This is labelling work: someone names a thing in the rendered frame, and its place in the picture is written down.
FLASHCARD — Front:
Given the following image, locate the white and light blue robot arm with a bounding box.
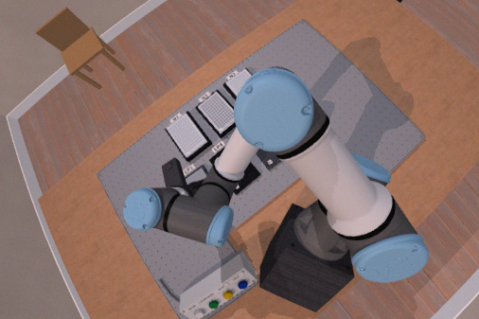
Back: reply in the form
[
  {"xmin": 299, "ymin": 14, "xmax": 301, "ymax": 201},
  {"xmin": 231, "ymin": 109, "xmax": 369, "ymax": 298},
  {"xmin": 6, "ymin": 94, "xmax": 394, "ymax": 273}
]
[{"xmin": 123, "ymin": 66, "xmax": 429, "ymax": 283}]

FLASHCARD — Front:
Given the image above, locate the white button panel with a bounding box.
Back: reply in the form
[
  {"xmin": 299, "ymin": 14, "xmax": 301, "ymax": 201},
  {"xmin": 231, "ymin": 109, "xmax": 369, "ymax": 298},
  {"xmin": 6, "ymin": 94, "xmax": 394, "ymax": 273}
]
[{"xmin": 159, "ymin": 250, "xmax": 257, "ymax": 319}]

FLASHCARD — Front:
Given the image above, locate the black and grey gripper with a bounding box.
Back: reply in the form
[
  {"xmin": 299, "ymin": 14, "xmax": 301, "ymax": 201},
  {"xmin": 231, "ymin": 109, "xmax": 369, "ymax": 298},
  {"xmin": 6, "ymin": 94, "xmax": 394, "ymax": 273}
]
[{"xmin": 170, "ymin": 179, "xmax": 204, "ymax": 197}]

